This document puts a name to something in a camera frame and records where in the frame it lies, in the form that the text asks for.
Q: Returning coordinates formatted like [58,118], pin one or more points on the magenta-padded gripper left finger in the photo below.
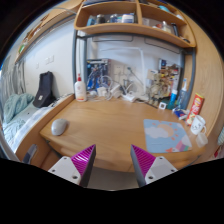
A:
[83,160]

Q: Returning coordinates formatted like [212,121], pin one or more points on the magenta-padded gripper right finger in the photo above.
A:
[143,160]

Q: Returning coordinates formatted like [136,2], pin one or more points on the grey computer mouse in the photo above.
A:
[59,127]

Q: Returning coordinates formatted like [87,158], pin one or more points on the sky print mouse pad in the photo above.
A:
[165,135]

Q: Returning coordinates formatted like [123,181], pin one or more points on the small white desk clock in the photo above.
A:
[162,106]

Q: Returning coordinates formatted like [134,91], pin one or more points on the blue tissue pack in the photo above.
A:
[180,113]

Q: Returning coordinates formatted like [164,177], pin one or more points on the clear plastic container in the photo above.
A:
[201,140]

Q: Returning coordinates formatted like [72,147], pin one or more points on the white desk lamp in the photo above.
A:
[129,98]

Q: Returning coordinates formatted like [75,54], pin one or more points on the white face print mug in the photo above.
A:
[197,125]

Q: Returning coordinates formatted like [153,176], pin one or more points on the blue white tube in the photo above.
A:
[172,98]

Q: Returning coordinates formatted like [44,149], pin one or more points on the white bottle red cap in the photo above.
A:
[80,90]

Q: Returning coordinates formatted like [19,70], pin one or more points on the white charger block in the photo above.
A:
[101,91]
[115,88]

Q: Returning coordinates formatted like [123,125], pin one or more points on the gold robot figure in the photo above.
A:
[155,90]

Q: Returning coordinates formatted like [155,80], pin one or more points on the red chips can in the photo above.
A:
[196,106]

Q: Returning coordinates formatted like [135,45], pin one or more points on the blue spray bottle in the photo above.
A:
[182,95]

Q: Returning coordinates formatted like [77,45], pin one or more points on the black bag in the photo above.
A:
[44,90]

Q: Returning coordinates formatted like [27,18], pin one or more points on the brown model figure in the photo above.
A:
[170,77]

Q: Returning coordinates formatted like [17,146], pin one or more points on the teal blanket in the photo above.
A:
[15,105]

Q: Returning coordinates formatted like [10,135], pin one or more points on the blue model kit box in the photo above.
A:
[97,71]

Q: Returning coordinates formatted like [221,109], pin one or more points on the wooden shelf unit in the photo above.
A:
[133,29]

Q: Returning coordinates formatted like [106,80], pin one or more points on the grey metal shelf frame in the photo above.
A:
[191,76]

